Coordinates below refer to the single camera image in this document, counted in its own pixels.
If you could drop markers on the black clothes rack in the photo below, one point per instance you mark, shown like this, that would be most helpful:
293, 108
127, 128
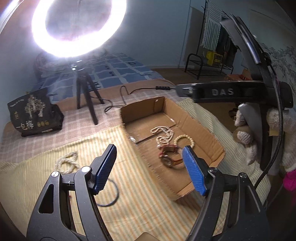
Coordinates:
215, 51

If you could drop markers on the orange cloth covered stool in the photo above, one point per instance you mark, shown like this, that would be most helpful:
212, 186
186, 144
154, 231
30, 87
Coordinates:
245, 75

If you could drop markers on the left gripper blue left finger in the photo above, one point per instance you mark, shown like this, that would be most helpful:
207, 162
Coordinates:
101, 169

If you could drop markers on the black printed snack bag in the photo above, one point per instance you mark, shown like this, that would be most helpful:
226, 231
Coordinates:
34, 114

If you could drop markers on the red strap wristwatch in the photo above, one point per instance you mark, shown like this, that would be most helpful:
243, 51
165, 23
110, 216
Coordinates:
170, 155

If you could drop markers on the plaid beige bed sheet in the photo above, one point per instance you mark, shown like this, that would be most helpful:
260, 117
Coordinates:
77, 124

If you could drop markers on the yellow striped blanket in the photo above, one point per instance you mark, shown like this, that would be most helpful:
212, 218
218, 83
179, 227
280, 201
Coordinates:
142, 206

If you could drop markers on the white ring light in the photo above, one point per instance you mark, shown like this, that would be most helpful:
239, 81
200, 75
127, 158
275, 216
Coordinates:
68, 29

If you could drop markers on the yellow box on rack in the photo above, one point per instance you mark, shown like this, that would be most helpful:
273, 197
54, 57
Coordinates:
213, 59

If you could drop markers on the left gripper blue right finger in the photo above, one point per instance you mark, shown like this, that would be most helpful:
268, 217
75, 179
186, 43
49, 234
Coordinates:
197, 169

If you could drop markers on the brown cardboard box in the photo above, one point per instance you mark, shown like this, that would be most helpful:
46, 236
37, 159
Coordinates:
140, 117

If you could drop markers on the white pearl necklace heart pile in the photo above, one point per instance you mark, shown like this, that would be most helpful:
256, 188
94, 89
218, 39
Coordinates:
165, 135

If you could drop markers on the striped hanging towel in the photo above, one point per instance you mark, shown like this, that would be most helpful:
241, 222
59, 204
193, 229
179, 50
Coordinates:
211, 30

